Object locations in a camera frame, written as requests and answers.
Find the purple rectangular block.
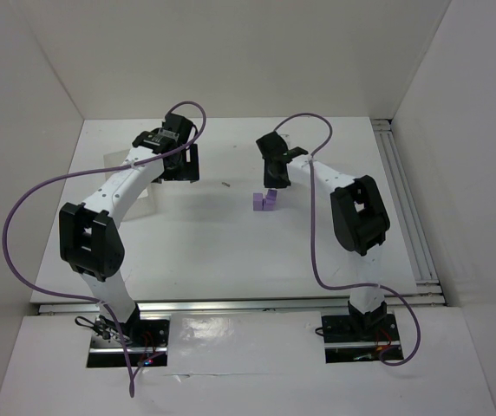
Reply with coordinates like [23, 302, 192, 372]
[265, 189, 277, 200]

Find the white perforated box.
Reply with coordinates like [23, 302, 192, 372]
[102, 151, 156, 220]

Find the purple window block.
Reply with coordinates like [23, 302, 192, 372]
[263, 202, 275, 211]

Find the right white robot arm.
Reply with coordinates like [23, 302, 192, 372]
[256, 132, 390, 336]

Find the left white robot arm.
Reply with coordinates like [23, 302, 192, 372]
[59, 113, 199, 341]

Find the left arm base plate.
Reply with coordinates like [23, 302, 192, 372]
[75, 316, 170, 369]

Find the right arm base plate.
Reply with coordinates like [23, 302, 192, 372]
[314, 314, 404, 364]

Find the aluminium side rail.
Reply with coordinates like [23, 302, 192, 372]
[371, 119, 447, 307]

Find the aluminium front rail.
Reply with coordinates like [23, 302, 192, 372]
[37, 295, 444, 316]

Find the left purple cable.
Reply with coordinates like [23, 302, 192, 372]
[3, 101, 208, 398]

